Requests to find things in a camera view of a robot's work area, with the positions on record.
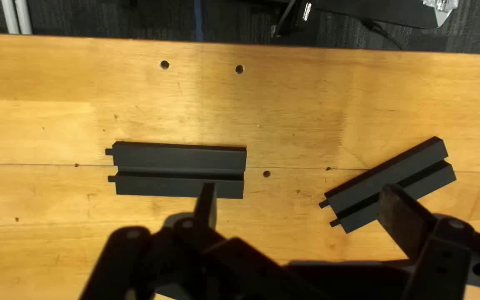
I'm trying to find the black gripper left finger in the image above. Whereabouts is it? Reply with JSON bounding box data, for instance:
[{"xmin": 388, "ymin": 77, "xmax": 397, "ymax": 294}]
[{"xmin": 193, "ymin": 184, "xmax": 217, "ymax": 229}]

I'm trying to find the black grooved pad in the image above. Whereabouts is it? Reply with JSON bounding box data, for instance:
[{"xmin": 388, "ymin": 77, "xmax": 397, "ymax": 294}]
[
  {"xmin": 318, "ymin": 137, "xmax": 457, "ymax": 234},
  {"xmin": 105, "ymin": 142, "xmax": 247, "ymax": 199}
]

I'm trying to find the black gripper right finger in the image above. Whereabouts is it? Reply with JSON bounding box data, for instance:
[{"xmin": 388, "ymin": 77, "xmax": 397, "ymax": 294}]
[{"xmin": 378, "ymin": 186, "xmax": 437, "ymax": 261}]

